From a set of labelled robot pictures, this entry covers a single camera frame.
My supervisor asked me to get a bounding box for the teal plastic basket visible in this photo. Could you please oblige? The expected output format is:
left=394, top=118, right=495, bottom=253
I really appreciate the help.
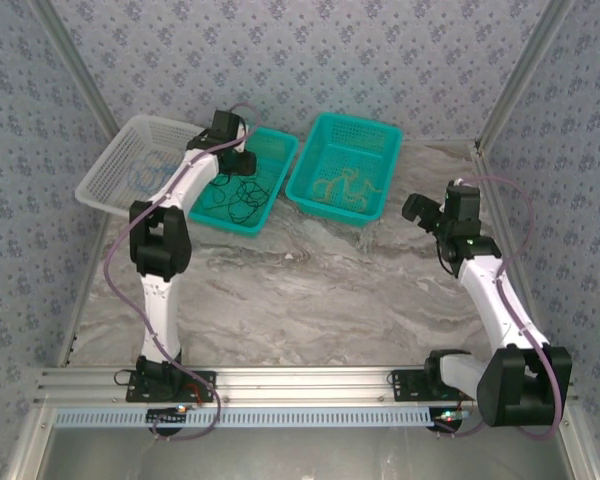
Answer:
left=187, top=125, right=301, bottom=239
left=284, top=112, right=404, bottom=229

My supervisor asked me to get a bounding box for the white plastic basket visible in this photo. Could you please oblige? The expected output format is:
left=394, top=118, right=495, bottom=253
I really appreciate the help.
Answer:
left=74, top=114, right=204, bottom=219

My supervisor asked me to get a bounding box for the small black circuit board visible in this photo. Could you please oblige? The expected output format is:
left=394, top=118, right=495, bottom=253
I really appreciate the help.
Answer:
left=146, top=405, right=189, bottom=427
left=432, top=407, right=474, bottom=432

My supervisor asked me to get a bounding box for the grey metal shelf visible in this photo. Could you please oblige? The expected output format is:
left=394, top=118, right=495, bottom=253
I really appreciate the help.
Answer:
left=4, top=404, right=599, bottom=480

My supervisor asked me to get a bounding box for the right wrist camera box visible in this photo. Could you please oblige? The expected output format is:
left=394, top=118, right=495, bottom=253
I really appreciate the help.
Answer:
left=444, top=179, right=481, bottom=222

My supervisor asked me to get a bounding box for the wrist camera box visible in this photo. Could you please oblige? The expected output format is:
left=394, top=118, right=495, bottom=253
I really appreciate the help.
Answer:
left=444, top=179, right=481, bottom=222
left=210, top=109, right=245, bottom=142

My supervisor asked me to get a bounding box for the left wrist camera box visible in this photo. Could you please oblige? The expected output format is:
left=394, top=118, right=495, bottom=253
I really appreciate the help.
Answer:
left=210, top=109, right=245, bottom=142

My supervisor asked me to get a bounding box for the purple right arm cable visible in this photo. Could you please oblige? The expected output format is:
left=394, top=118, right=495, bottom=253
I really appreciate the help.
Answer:
left=435, top=174, right=567, bottom=442

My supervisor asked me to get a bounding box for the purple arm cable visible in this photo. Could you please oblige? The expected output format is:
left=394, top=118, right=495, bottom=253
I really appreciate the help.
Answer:
left=435, top=174, right=567, bottom=442
left=103, top=102, right=261, bottom=442

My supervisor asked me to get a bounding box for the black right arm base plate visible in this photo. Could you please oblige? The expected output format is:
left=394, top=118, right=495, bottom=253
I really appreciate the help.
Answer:
left=389, top=368, right=481, bottom=404

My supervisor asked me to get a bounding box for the aluminium frame post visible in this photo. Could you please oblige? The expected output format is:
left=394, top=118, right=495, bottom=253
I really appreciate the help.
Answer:
left=472, top=0, right=579, bottom=154

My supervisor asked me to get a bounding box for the aluminium mounting rail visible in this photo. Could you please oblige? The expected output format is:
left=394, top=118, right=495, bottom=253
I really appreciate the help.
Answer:
left=34, top=365, right=579, bottom=405

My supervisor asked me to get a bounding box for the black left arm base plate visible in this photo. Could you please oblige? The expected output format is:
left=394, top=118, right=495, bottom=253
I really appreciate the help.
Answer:
left=125, top=370, right=217, bottom=404

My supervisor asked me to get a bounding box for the white slotted cable duct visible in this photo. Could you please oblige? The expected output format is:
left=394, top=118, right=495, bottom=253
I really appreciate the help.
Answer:
left=53, top=405, right=434, bottom=429

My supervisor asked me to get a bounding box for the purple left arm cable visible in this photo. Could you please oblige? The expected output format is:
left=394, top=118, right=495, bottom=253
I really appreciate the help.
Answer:
left=103, top=102, right=261, bottom=442

